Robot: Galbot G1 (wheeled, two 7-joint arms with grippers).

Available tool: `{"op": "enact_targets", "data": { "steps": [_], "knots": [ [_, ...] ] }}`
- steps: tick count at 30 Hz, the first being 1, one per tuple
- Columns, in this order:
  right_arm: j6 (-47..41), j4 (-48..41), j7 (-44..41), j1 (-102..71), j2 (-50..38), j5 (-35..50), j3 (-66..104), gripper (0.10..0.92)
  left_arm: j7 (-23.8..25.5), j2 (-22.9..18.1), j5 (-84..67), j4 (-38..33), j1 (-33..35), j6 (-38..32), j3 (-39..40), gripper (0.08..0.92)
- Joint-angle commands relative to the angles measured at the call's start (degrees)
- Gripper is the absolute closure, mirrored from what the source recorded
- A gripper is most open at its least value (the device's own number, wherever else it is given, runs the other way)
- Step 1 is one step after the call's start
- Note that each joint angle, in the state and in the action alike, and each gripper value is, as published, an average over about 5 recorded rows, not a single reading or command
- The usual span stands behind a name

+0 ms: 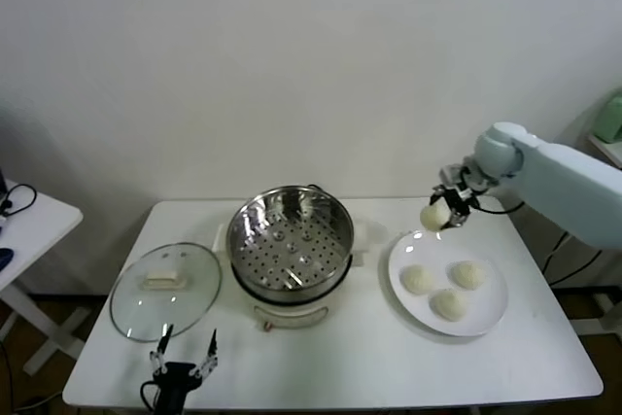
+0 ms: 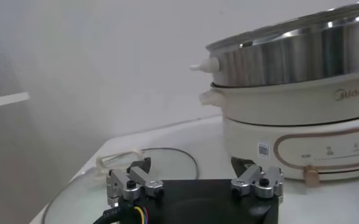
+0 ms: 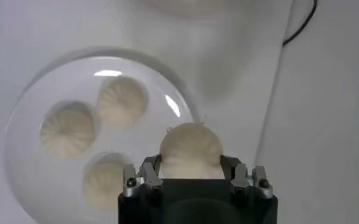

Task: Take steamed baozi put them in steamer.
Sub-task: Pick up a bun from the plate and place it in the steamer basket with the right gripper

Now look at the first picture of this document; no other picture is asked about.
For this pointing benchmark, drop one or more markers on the green box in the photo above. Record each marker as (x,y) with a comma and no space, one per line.
(611,118)

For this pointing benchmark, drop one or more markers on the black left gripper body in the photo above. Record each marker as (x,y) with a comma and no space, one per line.
(177,375)

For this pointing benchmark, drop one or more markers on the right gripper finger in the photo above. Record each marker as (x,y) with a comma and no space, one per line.
(436,195)
(459,218)

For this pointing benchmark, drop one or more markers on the steel steamer pot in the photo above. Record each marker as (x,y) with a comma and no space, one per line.
(291,313)

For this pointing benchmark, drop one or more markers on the glass pot lid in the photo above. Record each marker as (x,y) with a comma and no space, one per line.
(189,259)

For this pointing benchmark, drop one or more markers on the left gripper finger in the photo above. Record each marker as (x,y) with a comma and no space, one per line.
(210,360)
(156,360)

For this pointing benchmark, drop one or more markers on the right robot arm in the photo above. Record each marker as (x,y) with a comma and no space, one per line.
(559,177)

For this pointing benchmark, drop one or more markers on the steel steamer basket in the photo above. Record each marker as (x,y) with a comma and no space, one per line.
(272,259)

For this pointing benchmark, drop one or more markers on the white steamed baozi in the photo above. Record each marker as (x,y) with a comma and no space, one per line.
(469,275)
(417,280)
(449,305)
(434,218)

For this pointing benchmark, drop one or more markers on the dark device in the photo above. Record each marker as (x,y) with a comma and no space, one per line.
(2,182)

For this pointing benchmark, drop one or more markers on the white side table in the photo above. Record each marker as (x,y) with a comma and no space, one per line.
(41,225)

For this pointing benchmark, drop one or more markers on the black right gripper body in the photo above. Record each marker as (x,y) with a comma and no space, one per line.
(459,197)

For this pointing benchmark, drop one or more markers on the blue object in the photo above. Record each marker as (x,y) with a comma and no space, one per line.
(5,258)

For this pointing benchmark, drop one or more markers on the white plate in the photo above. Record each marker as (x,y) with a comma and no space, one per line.
(486,308)

